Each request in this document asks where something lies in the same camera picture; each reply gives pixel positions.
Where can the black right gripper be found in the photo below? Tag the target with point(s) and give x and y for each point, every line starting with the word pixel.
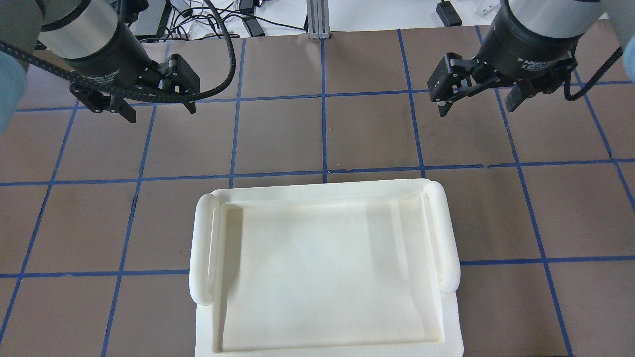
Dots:
pixel 526 45

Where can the black small power brick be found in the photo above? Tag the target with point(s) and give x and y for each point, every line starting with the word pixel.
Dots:
pixel 448 14

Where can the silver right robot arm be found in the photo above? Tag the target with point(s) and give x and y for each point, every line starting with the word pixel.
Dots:
pixel 620 14

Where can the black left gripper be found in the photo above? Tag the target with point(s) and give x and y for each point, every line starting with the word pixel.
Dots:
pixel 104 55

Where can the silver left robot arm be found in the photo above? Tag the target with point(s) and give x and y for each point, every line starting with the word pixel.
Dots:
pixel 30 35

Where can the aluminium frame post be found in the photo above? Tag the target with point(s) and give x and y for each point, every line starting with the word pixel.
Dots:
pixel 318 19

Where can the white plastic tray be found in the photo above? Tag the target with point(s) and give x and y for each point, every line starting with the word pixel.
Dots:
pixel 355 269

